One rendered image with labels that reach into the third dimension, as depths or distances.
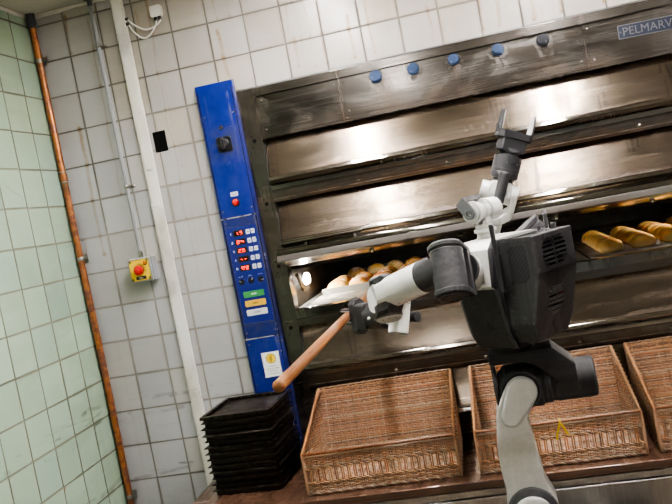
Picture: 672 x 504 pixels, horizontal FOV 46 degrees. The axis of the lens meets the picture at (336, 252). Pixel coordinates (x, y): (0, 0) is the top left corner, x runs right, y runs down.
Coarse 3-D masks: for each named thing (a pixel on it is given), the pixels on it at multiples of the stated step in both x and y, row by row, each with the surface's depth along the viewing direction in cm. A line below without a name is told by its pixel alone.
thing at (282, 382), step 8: (344, 320) 258; (336, 328) 244; (320, 336) 231; (328, 336) 232; (312, 344) 220; (320, 344) 221; (304, 352) 210; (312, 352) 211; (296, 360) 201; (304, 360) 202; (288, 368) 192; (296, 368) 194; (304, 368) 202; (280, 376) 185; (288, 376) 186; (296, 376) 192; (280, 384) 180; (288, 384) 184; (280, 392) 182
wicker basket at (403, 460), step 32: (352, 384) 321; (384, 384) 319; (416, 384) 316; (448, 384) 314; (320, 416) 317; (352, 416) 319; (384, 416) 317; (416, 416) 314; (448, 416) 312; (320, 448) 309; (352, 448) 276; (384, 448) 274; (416, 448) 273; (448, 448) 271; (320, 480) 279; (352, 480) 277; (384, 480) 275; (416, 480) 273
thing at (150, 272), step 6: (138, 258) 330; (144, 258) 329; (150, 258) 330; (132, 264) 330; (138, 264) 330; (150, 264) 329; (156, 264) 335; (132, 270) 330; (144, 270) 329; (150, 270) 329; (156, 270) 334; (132, 276) 330; (138, 276) 330; (144, 276) 330; (150, 276) 329; (156, 276) 333; (132, 282) 331
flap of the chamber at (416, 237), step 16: (640, 192) 286; (656, 192) 284; (544, 208) 292; (560, 208) 291; (576, 208) 290; (592, 208) 296; (608, 208) 303; (464, 224) 298; (512, 224) 306; (368, 240) 304; (384, 240) 303; (400, 240) 302; (416, 240) 309; (432, 240) 317; (288, 256) 310; (304, 256) 309; (320, 256) 313; (336, 256) 321
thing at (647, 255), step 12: (636, 252) 303; (648, 252) 301; (660, 252) 300; (576, 264) 306; (588, 264) 305; (600, 264) 304; (612, 264) 303; (624, 264) 303; (348, 300) 325; (300, 312) 327; (312, 312) 326; (324, 312) 325; (336, 312) 324
